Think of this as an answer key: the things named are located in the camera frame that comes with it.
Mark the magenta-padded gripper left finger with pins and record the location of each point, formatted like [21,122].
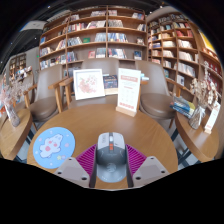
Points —
[70,170]

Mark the distant wooden bookshelf unit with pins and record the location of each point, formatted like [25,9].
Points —
[17,65]

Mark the brown padded wooden armchair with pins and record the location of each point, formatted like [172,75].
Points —
[45,106]
[156,103]
[100,64]

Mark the dark upright book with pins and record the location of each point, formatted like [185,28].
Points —
[110,82]

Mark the round wooden side table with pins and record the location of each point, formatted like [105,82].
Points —
[200,143]
[15,138]

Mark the white orange sign stand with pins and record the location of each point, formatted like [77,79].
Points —
[129,90]

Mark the grey computer mouse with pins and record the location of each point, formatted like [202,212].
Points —
[111,160]

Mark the light blue book stack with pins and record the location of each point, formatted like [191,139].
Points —
[144,77]

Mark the small white table sign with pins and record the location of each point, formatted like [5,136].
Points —
[212,118]

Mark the angled wooden bookshelf unit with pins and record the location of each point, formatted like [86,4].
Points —
[181,46]

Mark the wide wooden bookshelf unit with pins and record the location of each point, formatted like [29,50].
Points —
[93,33]

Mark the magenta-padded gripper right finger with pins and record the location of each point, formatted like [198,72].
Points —
[153,170]

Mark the white framed floral picture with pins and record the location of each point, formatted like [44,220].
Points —
[88,84]

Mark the stack of books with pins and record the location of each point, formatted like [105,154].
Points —
[182,106]

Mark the round light blue mouse pad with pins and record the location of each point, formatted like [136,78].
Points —
[53,146]

